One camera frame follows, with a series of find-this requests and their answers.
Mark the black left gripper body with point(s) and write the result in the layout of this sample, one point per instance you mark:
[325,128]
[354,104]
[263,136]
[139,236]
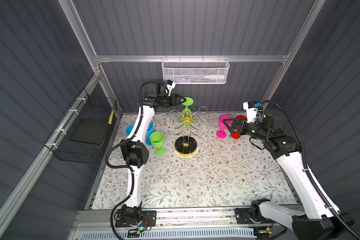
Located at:
[168,101]

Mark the red wine glass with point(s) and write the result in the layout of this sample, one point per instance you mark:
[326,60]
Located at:
[236,135]

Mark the blue wine glass front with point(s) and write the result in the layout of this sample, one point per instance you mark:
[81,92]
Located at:
[150,130]

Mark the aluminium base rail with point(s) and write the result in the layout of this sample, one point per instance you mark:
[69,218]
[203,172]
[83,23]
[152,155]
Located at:
[209,223]

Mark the white marker in basket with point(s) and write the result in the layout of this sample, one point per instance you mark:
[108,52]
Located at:
[215,77]

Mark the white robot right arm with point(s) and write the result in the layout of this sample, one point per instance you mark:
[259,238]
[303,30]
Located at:
[320,218]

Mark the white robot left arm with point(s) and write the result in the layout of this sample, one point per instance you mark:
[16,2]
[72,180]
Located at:
[152,96]

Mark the white wire mesh basket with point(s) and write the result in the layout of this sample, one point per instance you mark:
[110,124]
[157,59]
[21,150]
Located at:
[191,71]

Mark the yellow item in black basket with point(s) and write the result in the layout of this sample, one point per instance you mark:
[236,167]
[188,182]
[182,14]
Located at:
[111,117]

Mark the gold wine glass rack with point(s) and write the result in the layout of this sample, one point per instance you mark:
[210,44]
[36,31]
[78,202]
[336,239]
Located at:
[186,144]

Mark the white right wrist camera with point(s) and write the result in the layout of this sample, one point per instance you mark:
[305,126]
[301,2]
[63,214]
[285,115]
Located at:
[252,109]

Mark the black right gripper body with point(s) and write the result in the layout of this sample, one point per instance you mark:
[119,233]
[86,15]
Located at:
[242,128]

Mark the green wine glass back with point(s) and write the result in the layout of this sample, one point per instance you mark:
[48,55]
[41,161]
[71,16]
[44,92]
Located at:
[186,114]

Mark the pink wine glass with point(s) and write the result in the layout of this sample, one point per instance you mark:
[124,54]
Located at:
[222,132]

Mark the green wine glass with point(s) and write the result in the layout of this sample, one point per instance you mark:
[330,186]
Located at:
[186,114]
[157,141]

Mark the black wire basket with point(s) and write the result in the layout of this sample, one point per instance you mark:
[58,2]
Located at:
[85,133]

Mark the blue wine glass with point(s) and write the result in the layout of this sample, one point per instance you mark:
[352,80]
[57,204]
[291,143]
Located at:
[129,129]
[150,130]

